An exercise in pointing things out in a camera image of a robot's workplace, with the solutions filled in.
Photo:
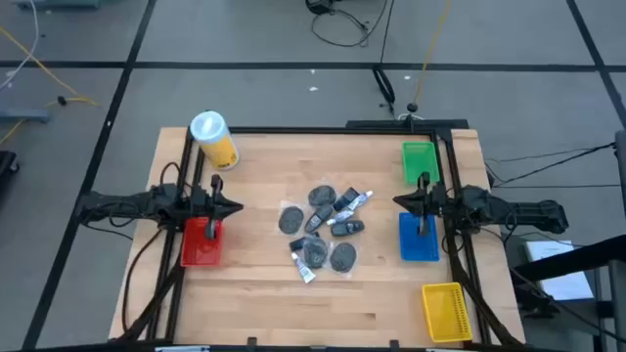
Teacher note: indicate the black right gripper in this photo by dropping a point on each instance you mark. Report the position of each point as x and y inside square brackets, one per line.
[415, 201]

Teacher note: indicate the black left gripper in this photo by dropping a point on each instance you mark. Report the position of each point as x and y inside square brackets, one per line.
[222, 206]

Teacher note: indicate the dark blue shave butter tube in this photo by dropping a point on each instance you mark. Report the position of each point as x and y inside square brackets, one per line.
[346, 198]
[298, 243]

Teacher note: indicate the grey round pad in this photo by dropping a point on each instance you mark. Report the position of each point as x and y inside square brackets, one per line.
[322, 195]
[291, 220]
[342, 257]
[315, 253]

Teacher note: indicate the grey black deodorant stick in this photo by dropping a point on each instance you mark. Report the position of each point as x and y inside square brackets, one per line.
[318, 219]
[348, 228]

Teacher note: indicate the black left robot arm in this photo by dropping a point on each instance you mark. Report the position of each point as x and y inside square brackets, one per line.
[127, 205]

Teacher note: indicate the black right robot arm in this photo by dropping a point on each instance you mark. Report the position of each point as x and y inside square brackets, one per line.
[518, 212]

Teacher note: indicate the blue plastic basket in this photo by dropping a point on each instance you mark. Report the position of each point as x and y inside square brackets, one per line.
[408, 244]

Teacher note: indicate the green plastic basket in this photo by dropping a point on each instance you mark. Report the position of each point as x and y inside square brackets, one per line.
[418, 159]

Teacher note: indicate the red plastic basket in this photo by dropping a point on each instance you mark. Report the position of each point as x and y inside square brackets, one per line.
[195, 249]

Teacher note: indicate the yellow wipes canister white lid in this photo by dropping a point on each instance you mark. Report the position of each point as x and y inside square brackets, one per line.
[220, 146]

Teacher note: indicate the black stand knob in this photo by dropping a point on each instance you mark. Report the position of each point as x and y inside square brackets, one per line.
[412, 107]

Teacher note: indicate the yellow plastic basket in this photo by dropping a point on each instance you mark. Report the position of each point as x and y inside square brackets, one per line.
[445, 313]

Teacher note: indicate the white paper stack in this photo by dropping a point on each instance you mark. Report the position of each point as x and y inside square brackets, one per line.
[548, 250]

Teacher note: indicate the black table clamp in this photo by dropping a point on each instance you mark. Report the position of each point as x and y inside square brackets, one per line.
[394, 344]
[252, 343]

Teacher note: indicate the black desk beam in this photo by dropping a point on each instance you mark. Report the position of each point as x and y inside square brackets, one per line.
[577, 256]

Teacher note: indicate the grey stand foot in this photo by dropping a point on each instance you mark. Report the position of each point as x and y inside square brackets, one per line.
[24, 115]
[58, 3]

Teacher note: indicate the black caster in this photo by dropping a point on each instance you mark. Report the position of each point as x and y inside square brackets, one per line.
[6, 163]

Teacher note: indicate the grey desk leg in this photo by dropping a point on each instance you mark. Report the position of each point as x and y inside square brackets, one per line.
[617, 303]

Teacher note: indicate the black floor device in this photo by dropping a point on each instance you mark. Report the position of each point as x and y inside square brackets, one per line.
[319, 5]

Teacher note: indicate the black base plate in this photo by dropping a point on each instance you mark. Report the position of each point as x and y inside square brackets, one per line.
[376, 124]

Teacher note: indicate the black aluminium table frame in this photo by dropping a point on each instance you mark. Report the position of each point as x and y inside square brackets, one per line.
[318, 130]

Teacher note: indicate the grey metal post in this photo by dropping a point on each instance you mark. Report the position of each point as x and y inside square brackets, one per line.
[621, 171]

